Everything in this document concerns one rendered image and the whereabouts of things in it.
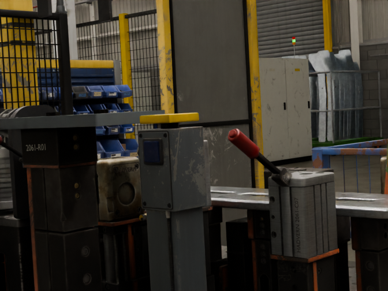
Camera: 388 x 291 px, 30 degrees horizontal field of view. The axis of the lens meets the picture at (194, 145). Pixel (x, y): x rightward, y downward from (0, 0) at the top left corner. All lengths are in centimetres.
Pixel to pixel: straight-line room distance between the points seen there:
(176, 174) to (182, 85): 371
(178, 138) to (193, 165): 5
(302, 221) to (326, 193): 7
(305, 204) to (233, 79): 407
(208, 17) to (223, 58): 31
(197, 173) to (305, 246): 19
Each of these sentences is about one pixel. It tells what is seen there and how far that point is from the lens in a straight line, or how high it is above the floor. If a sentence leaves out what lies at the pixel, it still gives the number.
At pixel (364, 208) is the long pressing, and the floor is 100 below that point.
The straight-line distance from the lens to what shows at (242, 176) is 515.
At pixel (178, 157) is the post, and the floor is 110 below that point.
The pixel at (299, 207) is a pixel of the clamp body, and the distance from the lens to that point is 104.
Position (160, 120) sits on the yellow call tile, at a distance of 99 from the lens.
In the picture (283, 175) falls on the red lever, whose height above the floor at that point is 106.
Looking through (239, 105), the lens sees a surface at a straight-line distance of 513.
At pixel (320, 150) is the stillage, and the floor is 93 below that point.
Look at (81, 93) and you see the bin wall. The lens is 430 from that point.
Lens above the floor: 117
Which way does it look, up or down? 3 degrees down
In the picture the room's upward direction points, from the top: 3 degrees counter-clockwise
